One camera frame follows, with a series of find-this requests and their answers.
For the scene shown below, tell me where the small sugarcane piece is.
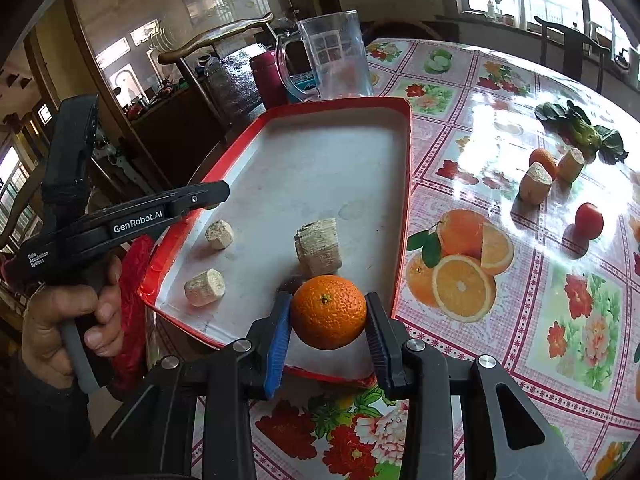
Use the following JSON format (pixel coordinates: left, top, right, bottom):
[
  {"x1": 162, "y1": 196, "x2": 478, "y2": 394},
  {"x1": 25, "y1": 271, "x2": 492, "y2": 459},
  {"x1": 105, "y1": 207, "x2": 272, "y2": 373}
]
[{"x1": 205, "y1": 219, "x2": 234, "y2": 250}]

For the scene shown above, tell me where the sugarcane piece front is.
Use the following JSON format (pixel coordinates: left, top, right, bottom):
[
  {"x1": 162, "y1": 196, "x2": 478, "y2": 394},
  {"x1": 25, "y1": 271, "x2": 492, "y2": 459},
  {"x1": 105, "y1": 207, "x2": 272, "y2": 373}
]
[{"x1": 184, "y1": 269, "x2": 226, "y2": 308}]

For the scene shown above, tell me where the large sugarcane chunk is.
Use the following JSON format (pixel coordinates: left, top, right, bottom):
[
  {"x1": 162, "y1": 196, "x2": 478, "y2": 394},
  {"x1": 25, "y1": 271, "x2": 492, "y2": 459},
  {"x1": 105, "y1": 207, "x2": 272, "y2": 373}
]
[{"x1": 294, "y1": 218, "x2": 342, "y2": 278}]

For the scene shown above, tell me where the large orange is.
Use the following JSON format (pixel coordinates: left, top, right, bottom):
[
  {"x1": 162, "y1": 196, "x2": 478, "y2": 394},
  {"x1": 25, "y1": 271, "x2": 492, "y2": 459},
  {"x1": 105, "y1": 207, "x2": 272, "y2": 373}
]
[{"x1": 290, "y1": 275, "x2": 367, "y2": 350}]

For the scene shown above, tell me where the red tomato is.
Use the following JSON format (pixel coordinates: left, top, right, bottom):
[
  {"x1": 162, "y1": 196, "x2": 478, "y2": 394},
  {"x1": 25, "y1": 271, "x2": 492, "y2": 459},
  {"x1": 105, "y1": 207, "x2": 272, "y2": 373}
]
[{"x1": 575, "y1": 203, "x2": 604, "y2": 240}]

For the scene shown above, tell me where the person's left hand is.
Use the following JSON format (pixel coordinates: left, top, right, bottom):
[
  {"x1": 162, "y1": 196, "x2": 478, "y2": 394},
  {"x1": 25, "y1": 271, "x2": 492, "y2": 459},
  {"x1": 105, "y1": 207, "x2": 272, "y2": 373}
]
[{"x1": 21, "y1": 255, "x2": 124, "y2": 389}]

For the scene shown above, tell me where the red rimmed white tray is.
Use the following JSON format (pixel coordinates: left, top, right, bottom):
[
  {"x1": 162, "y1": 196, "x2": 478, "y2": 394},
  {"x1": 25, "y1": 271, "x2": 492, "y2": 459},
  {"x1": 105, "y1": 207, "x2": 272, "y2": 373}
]
[{"x1": 136, "y1": 96, "x2": 414, "y2": 386}]

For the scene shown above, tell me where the wooden chair left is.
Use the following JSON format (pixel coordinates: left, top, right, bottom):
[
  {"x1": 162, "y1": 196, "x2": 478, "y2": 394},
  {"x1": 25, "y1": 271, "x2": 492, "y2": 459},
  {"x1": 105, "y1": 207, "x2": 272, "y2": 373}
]
[{"x1": 157, "y1": 12, "x2": 276, "y2": 127}]

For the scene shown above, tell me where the red thermos bottle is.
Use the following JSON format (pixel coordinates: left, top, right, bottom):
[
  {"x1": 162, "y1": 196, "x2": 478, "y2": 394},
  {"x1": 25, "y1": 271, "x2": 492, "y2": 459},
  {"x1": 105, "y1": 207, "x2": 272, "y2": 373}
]
[{"x1": 250, "y1": 50, "x2": 288, "y2": 110}]

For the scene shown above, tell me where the floral plastic tablecloth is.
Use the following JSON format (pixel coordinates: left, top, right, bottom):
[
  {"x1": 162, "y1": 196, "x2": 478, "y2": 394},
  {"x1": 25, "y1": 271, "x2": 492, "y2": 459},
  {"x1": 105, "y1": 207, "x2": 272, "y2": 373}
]
[{"x1": 192, "y1": 38, "x2": 640, "y2": 480}]

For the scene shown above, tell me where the clear plastic pitcher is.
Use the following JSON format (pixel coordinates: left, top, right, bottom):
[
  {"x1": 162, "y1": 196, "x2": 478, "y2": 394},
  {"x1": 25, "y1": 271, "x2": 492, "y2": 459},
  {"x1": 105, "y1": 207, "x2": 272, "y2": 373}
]
[{"x1": 276, "y1": 10, "x2": 373, "y2": 102}]

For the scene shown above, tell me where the sugarcane piece near orange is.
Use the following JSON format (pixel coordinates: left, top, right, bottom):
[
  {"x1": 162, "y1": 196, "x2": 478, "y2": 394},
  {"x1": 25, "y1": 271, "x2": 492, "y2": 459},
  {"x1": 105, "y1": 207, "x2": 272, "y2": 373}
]
[{"x1": 518, "y1": 162, "x2": 553, "y2": 206}]

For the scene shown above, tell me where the sugarcane piece far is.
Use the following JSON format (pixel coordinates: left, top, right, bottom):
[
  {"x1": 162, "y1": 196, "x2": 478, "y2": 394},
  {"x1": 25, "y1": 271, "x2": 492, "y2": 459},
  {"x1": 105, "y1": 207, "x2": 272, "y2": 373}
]
[{"x1": 558, "y1": 148, "x2": 585, "y2": 183}]

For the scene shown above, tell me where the small orange near tomato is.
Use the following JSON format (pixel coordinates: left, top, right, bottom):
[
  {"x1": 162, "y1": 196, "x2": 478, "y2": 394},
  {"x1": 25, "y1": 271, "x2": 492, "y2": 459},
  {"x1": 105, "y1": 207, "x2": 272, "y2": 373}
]
[{"x1": 528, "y1": 148, "x2": 558, "y2": 180}]

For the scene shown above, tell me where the green leafy vegetable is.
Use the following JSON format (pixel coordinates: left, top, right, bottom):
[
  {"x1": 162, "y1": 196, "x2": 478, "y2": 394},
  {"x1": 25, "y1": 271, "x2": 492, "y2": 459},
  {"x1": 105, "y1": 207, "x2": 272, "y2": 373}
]
[{"x1": 535, "y1": 100, "x2": 629, "y2": 165}]

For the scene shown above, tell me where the dark wooden chair window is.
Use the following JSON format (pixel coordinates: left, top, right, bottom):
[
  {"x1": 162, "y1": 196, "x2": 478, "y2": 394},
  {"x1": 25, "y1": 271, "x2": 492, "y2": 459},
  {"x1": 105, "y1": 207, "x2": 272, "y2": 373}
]
[{"x1": 534, "y1": 15, "x2": 611, "y2": 92}]

